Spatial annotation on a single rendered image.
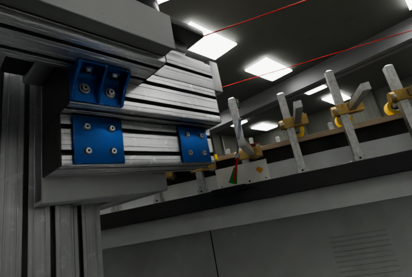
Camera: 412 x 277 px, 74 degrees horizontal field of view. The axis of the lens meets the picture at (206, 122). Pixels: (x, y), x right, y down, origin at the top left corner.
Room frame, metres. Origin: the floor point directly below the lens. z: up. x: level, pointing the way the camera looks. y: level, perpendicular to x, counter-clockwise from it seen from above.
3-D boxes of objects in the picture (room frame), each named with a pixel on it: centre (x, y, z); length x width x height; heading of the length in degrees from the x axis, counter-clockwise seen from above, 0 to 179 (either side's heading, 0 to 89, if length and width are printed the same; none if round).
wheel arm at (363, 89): (1.21, -0.67, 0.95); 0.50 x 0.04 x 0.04; 166
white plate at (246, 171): (1.36, -0.12, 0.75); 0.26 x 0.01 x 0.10; 76
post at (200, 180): (1.44, 0.08, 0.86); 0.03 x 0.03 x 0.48; 76
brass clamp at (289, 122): (1.31, -0.42, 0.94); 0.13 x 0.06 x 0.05; 76
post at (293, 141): (1.32, -0.40, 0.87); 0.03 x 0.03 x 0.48; 76
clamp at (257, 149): (1.38, -0.18, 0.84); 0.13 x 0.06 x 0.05; 76
